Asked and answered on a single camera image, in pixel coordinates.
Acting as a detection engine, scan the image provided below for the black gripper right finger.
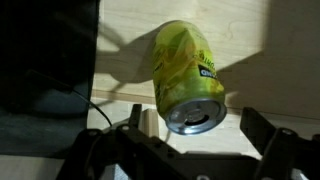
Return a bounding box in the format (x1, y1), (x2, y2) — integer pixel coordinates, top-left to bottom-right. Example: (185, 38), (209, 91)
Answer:
(239, 107), (320, 180)

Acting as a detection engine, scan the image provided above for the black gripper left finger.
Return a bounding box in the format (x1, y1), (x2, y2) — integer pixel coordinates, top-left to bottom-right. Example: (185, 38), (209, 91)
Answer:
(56, 103), (188, 180)

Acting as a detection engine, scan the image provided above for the yellow green bottle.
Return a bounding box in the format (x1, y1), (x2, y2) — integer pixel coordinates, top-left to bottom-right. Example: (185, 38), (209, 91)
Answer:
(152, 19), (228, 136)

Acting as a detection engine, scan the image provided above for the light wooden shelf hutch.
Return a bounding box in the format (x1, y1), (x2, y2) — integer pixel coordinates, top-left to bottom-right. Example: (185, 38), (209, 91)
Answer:
(87, 96), (320, 161)

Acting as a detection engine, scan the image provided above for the black desk mat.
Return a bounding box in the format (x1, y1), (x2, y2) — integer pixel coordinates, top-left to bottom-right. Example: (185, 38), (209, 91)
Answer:
(0, 0), (101, 158)

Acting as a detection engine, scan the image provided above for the thin black monitor cable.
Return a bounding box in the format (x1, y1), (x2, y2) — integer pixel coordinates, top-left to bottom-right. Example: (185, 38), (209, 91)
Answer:
(28, 69), (115, 128)

